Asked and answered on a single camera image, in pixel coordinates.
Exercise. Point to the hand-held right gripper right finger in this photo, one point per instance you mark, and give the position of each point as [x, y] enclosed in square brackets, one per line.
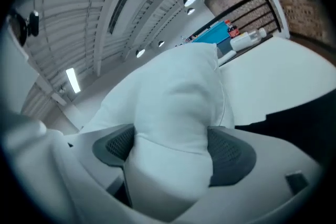
[231, 157]

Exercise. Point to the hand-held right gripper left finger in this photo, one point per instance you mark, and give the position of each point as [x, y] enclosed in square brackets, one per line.
[113, 145]

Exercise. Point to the white cushion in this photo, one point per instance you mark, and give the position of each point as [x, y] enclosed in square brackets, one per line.
[170, 112]

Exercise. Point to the long ceiling light panel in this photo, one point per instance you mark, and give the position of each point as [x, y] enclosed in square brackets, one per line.
[73, 80]

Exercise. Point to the white mattress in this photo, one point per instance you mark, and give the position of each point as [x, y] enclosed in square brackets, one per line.
[275, 78]

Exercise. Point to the round pendant lamp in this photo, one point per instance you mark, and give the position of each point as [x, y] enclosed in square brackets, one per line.
[161, 43]
[190, 11]
[140, 53]
[189, 0]

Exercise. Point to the white plastic bottle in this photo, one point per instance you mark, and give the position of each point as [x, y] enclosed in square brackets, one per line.
[241, 42]

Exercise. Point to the blue storage box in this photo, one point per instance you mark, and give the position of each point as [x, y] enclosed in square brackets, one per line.
[212, 34]

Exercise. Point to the clear plastic bottle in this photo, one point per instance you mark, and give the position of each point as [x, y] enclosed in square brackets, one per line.
[257, 34]

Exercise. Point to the dark red-label bottle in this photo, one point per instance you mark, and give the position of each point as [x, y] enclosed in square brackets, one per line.
[232, 29]

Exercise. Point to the ceiling air vent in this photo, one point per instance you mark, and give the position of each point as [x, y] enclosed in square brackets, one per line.
[126, 11]

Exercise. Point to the black metal railing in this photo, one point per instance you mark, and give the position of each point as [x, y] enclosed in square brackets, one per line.
[252, 11]

